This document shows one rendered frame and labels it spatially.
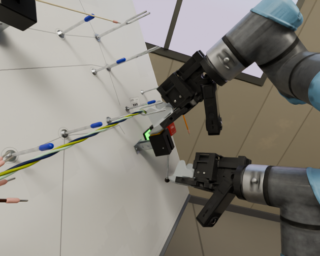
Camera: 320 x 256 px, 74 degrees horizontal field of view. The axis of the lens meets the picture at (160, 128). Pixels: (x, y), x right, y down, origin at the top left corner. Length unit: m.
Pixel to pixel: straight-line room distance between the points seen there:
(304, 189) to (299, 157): 1.90
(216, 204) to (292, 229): 0.14
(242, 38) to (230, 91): 1.37
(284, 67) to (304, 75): 0.07
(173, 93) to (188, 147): 1.46
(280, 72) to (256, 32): 0.08
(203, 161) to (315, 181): 0.21
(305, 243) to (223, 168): 0.19
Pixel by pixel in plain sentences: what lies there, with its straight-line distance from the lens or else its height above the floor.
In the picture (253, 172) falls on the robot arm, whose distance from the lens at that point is 0.45.
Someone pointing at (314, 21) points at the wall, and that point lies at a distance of 1.96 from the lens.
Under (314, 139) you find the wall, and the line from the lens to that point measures 2.28.
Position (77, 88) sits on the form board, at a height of 1.24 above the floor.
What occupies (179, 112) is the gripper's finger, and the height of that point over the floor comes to 1.25.
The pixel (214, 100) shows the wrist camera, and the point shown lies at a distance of 0.45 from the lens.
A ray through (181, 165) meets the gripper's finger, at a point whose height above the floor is 1.10.
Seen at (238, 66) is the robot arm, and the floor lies 1.37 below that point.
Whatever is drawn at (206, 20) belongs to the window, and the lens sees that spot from 1.65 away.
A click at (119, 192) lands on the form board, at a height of 1.05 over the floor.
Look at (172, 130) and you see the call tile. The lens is 0.71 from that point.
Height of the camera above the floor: 1.38
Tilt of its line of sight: 23 degrees down
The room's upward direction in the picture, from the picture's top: 18 degrees clockwise
